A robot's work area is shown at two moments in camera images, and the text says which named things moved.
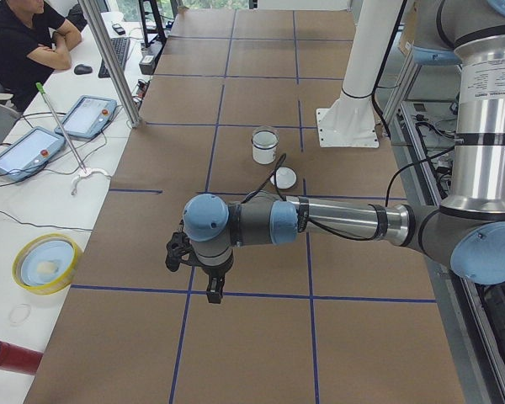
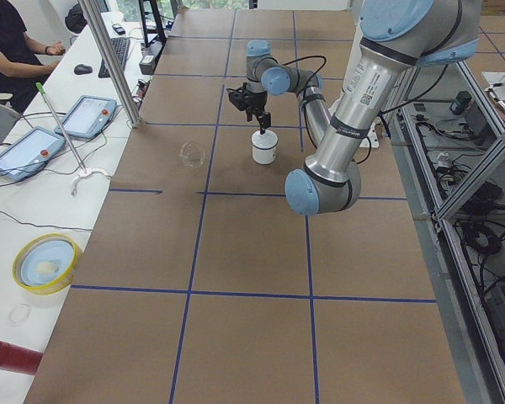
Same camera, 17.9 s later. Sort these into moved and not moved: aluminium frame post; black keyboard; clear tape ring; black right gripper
Moved: black right gripper
Not moved: aluminium frame post; black keyboard; clear tape ring
